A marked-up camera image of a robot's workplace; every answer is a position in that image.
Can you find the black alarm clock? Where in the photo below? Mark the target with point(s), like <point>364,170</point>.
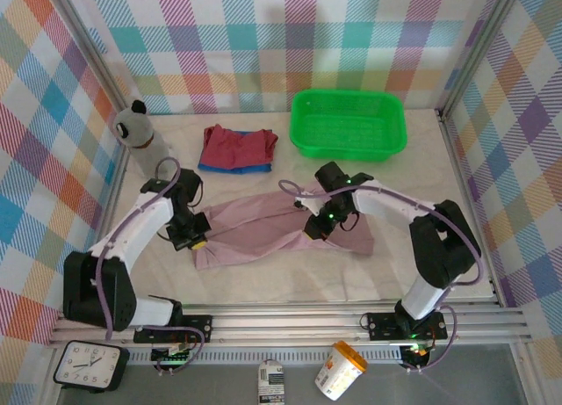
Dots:
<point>90,363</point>

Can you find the aluminium front rail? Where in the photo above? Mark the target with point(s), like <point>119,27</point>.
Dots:
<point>285,328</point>

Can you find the white cup with orange lid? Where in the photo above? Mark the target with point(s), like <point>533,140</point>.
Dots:
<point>338,372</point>

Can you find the blue tank top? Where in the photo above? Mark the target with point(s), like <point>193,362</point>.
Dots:
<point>237,171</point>

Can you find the grey plush animal toy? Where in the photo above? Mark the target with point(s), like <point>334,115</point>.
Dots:
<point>136,128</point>

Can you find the mauve pink tank top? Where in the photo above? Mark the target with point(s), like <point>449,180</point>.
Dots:
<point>263,216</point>

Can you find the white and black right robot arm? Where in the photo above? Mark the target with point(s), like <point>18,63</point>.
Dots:
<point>443,247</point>

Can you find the aluminium side rail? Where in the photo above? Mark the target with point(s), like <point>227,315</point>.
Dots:
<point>456,159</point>
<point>111,198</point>

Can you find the black and white carton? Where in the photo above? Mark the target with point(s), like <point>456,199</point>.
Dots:
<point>270,383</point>

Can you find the red tank top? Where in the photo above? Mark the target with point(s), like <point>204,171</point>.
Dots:
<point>237,146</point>

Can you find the aluminium frame post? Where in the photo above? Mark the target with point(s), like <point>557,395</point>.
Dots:
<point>94,40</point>
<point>476,49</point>

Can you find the green plastic basket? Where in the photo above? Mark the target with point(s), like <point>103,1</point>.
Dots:
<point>351,128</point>

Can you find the small electronics board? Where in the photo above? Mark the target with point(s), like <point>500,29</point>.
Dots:
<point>171,359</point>
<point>415,352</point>

